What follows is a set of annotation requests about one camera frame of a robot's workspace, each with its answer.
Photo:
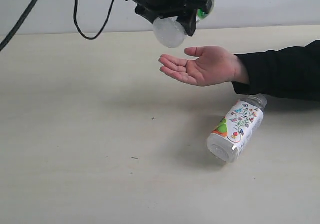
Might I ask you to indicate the person's bare hand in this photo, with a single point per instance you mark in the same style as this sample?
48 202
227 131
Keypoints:
213 65

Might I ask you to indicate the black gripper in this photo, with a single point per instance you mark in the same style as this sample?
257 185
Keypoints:
189 12

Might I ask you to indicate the green label white bottle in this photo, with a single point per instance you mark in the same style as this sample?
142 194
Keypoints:
170 33

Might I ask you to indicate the floral label clear bottle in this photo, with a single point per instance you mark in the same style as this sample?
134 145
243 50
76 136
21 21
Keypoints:
232 133

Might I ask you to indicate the black sleeved forearm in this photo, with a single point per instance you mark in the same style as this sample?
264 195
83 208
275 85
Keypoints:
291 73

